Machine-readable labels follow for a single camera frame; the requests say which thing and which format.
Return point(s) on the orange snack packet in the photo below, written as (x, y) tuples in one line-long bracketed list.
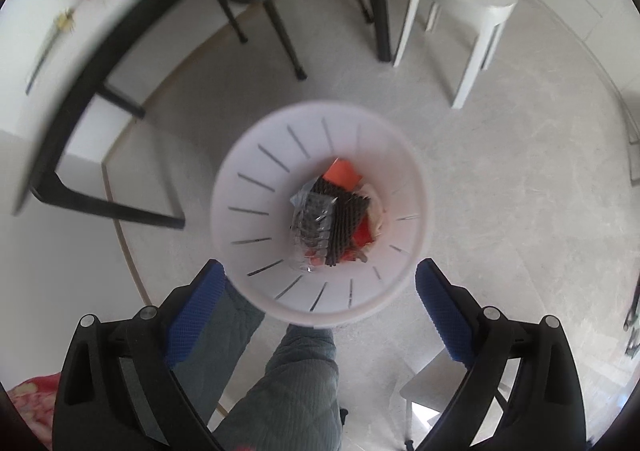
[(342, 173)]

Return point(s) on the red patterned cloth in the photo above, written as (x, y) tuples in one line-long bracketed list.
[(35, 401)]

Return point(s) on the dark metal rack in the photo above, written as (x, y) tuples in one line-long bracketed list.
[(634, 321)]

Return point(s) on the clear plastic packaging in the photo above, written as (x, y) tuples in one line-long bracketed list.
[(310, 216)]

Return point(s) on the black foam net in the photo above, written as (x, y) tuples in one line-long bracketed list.
[(350, 216)]

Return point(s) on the small yellow paper scrap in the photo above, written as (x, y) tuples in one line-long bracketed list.
[(65, 22)]

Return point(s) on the small white side table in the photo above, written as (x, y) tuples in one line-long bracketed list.
[(430, 381)]

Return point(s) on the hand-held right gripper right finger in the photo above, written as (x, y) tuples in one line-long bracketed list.
[(442, 316)]

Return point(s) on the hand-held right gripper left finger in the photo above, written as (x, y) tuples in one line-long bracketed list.
[(195, 316)]

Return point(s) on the black table frame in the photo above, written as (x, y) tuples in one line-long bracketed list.
[(75, 101)]

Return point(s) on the white slotted waste bin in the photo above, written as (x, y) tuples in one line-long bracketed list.
[(270, 141)]

